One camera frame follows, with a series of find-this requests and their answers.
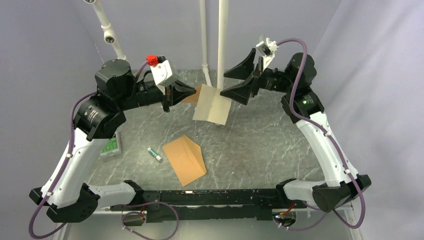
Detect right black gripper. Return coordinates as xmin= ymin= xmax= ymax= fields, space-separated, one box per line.
xmin=220 ymin=48 xmax=295 ymax=105

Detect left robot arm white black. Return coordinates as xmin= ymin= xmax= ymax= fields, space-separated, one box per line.
xmin=29 ymin=57 xmax=196 ymax=223

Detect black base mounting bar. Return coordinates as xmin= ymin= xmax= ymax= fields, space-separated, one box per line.
xmin=110 ymin=186 xmax=306 ymax=223

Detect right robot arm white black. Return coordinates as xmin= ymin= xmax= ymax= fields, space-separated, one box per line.
xmin=220 ymin=48 xmax=372 ymax=213

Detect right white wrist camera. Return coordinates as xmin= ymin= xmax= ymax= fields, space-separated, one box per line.
xmin=256 ymin=35 xmax=279 ymax=71

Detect tan letter sheet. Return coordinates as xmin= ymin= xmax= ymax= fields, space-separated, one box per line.
xmin=182 ymin=84 xmax=232 ymax=125

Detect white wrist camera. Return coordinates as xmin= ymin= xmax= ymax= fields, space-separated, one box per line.
xmin=256 ymin=35 xmax=279 ymax=71
xmin=146 ymin=55 xmax=178 ymax=95

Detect white PVC pipe frame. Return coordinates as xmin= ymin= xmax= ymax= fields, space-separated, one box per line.
xmin=83 ymin=0 xmax=229 ymax=91

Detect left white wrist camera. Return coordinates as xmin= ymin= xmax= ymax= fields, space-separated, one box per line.
xmin=146 ymin=55 xmax=178 ymax=95

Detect green white glue stick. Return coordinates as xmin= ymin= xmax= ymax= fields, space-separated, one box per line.
xmin=147 ymin=147 xmax=163 ymax=163

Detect brown paper envelope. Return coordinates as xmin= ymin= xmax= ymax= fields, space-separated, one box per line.
xmin=162 ymin=134 xmax=207 ymax=187

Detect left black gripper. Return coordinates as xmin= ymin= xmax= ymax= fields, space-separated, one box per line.
xmin=116 ymin=78 xmax=197 ymax=112

